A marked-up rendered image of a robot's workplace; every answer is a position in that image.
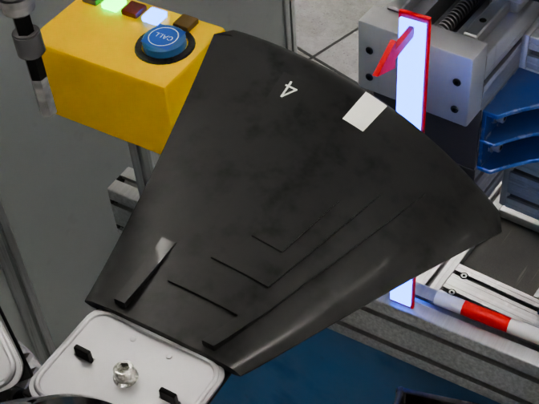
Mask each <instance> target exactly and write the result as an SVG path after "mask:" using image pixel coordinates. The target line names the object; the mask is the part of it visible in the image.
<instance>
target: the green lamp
mask: <svg viewBox="0 0 539 404"><path fill-rule="evenodd" d="M126 3H127V1H126V0H104V1H103V2H102V3H101V6H102V8H104V9H106V10H110V11H113V12H117V11H118V10H120V9H121V8H122V7H123V6H124V5H125V4H126Z"/></svg>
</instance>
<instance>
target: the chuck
mask: <svg viewBox="0 0 539 404"><path fill-rule="evenodd" d="M34 8H35V3H34V0H0V9H2V13H3V14H4V15H5V16H7V17H8V18H24V17H26V16H28V15H29V14H31V13H32V12H33V10H34Z"/></svg>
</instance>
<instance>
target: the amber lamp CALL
mask: <svg viewBox="0 0 539 404"><path fill-rule="evenodd" d="M198 23H199V20H198V18H195V17H192V16H189V15H187V14H182V15H181V16H180V17H179V18H178V19H177V20H176V21H175V22H174V23H173V25H174V26H176V27H179V28H181V29H182V30H185V31H188V32H190V31H191V30H192V29H193V28H194V27H195V26H196V25H197V24H198Z"/></svg>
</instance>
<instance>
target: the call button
mask: <svg viewBox="0 0 539 404"><path fill-rule="evenodd" d="M185 33H186V32H185V31H183V30H182V29H181V28H179V27H176V26H170V25H163V24H159V25H157V26H156V27H154V28H152V29H151V30H149V31H148V32H146V33H145V35H144V36H143V38H142V40H141V42H142V45H143V49H144V53H145V54H146V55H147V56H149V57H152V58H155V59H166V58H171V57H174V56H176V55H178V54H180V53H181V52H183V51H184V50H185V48H186V46H187V40H186V35H185Z"/></svg>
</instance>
